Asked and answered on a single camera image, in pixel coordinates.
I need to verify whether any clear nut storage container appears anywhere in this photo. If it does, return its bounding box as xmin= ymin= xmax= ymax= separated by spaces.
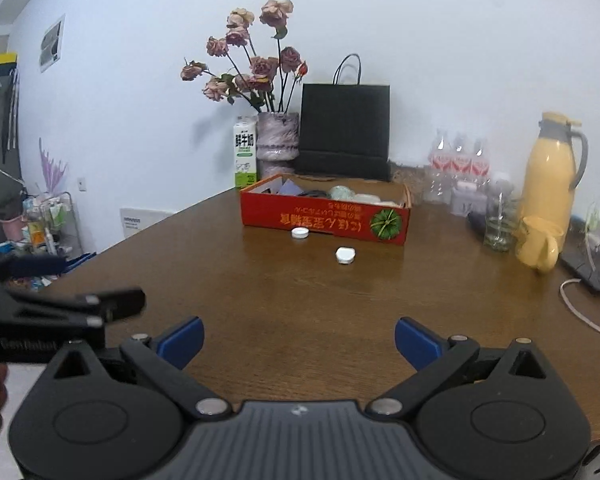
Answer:
xmin=391 ymin=162 xmax=430 ymax=198

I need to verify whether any clear drinking glass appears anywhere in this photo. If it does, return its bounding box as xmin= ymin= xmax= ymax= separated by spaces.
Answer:
xmin=484 ymin=192 xmax=523 ymax=252

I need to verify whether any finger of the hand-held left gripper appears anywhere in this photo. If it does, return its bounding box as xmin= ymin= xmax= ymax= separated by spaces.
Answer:
xmin=7 ymin=287 xmax=146 ymax=331
xmin=0 ymin=254 xmax=67 ymax=282

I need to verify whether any red cardboard box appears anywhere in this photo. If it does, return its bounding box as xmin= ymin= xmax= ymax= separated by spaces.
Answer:
xmin=240 ymin=173 xmax=412 ymax=246

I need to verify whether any black paper bag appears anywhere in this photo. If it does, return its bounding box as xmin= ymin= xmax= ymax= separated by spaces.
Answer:
xmin=296 ymin=53 xmax=392 ymax=182

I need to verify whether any wire storage rack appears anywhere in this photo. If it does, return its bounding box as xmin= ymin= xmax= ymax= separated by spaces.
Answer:
xmin=0 ymin=167 xmax=83 ymax=266

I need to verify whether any yellow cup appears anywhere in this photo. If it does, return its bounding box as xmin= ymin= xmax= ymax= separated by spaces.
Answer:
xmin=515 ymin=216 xmax=566 ymax=274

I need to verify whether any black flat device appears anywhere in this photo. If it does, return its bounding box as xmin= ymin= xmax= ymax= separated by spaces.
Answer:
xmin=560 ymin=245 xmax=600 ymax=293

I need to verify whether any pink marbled vase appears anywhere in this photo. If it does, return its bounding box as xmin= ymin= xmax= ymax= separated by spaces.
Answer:
xmin=256 ymin=111 xmax=300 ymax=181

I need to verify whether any red label water bottle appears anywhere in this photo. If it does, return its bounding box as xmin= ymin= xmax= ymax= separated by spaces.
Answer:
xmin=452 ymin=132 xmax=473 ymax=186
xmin=427 ymin=132 xmax=453 ymax=202
xmin=472 ymin=137 xmax=491 ymax=186

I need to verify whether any white leaning board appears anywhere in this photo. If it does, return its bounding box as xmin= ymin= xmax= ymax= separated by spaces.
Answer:
xmin=120 ymin=206 xmax=173 ymax=241

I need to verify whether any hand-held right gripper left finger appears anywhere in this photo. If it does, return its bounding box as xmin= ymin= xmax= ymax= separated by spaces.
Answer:
xmin=42 ymin=316 xmax=233 ymax=421

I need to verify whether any yellow thermos jug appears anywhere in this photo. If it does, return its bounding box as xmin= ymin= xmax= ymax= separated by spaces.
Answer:
xmin=520 ymin=112 xmax=589 ymax=221

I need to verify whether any white green milk carton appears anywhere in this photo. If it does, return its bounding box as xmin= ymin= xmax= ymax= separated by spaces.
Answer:
xmin=232 ymin=115 xmax=258 ymax=189

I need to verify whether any floral tin box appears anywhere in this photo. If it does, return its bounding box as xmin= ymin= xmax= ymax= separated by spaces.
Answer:
xmin=450 ymin=187 xmax=488 ymax=218

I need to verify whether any dried pink rose bouquet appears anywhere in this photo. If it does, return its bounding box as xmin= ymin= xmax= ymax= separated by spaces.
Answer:
xmin=181 ymin=0 xmax=308 ymax=113

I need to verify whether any wall poster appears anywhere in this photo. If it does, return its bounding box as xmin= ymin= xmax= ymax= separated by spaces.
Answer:
xmin=40 ymin=15 xmax=63 ymax=72

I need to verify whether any purple artificial plant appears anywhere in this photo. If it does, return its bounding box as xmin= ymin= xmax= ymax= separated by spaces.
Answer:
xmin=39 ymin=137 xmax=68 ymax=196

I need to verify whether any blue white box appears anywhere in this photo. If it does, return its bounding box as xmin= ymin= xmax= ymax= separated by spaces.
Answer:
xmin=62 ymin=252 xmax=98 ymax=275

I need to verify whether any white cable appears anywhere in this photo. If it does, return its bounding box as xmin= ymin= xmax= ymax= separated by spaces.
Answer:
xmin=560 ymin=277 xmax=600 ymax=337

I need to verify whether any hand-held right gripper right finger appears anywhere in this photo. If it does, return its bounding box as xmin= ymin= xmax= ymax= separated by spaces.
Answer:
xmin=366 ymin=317 xmax=556 ymax=421

